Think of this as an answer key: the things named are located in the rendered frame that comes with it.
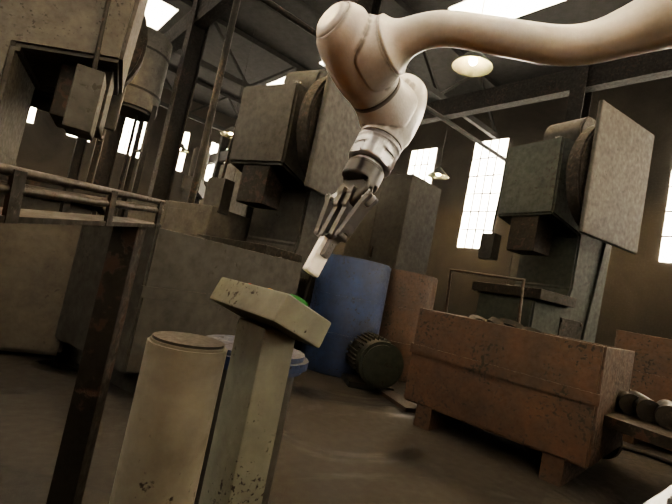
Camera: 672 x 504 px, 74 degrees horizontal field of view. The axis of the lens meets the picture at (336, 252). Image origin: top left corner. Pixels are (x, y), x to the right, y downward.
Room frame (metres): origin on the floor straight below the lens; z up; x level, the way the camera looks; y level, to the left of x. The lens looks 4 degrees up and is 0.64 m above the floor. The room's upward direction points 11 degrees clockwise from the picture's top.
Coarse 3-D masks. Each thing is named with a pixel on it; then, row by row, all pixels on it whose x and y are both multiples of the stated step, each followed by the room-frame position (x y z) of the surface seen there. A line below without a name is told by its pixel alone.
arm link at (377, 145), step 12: (360, 132) 0.83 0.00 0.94; (372, 132) 0.81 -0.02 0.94; (384, 132) 0.80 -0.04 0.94; (360, 144) 0.81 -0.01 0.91; (372, 144) 0.80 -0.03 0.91; (384, 144) 0.80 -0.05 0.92; (396, 144) 0.81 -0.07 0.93; (372, 156) 0.80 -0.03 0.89; (384, 156) 0.80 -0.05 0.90; (396, 156) 0.83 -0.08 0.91; (384, 168) 0.82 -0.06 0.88
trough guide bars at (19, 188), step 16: (16, 176) 0.48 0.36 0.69; (32, 176) 0.51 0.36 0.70; (48, 176) 0.54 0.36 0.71; (0, 192) 0.47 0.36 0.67; (16, 192) 0.49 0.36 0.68; (32, 192) 0.52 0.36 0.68; (48, 192) 0.55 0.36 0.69; (64, 192) 0.70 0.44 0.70; (96, 192) 0.68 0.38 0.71; (112, 192) 0.72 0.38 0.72; (128, 192) 0.79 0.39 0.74; (16, 208) 0.49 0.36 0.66; (64, 208) 0.72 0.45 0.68; (112, 208) 0.73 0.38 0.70; (128, 208) 0.80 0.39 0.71; (144, 208) 0.88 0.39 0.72; (160, 208) 0.97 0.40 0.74
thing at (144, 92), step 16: (160, 32) 7.73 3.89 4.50; (160, 48) 7.74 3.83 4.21; (144, 64) 7.59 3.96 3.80; (160, 64) 7.81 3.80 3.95; (144, 80) 7.63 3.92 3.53; (160, 80) 7.91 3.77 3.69; (128, 96) 7.54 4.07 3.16; (144, 96) 7.68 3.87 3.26; (160, 96) 8.08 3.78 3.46; (128, 112) 7.95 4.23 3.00; (144, 112) 7.79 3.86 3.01; (96, 144) 7.96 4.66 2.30; (128, 144) 8.02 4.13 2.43; (144, 144) 7.88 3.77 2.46; (96, 160) 8.00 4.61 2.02; (144, 160) 7.92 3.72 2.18; (96, 176) 7.48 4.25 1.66; (128, 176) 8.37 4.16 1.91
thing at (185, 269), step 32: (96, 256) 2.14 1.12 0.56; (160, 256) 1.93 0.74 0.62; (192, 256) 2.06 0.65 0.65; (224, 256) 2.21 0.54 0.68; (256, 256) 2.39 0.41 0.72; (96, 288) 2.10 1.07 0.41; (160, 288) 1.95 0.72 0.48; (192, 288) 2.09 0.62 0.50; (288, 288) 2.64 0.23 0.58; (64, 320) 2.23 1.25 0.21; (128, 320) 1.92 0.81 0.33; (160, 320) 1.98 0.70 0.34; (192, 320) 2.12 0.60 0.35; (224, 320) 2.28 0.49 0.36; (64, 352) 2.39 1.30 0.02; (128, 352) 1.90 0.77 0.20; (128, 384) 2.03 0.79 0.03
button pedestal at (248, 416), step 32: (224, 288) 0.85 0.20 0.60; (256, 288) 0.78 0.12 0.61; (256, 320) 0.82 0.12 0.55; (288, 320) 0.71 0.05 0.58; (320, 320) 0.75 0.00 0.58; (256, 352) 0.78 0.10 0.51; (288, 352) 0.81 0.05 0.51; (224, 384) 0.84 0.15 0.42; (256, 384) 0.77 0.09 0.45; (224, 416) 0.82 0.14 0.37; (256, 416) 0.78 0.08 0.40; (224, 448) 0.81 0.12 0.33; (256, 448) 0.79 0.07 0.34; (224, 480) 0.79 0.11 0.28; (256, 480) 0.80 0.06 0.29
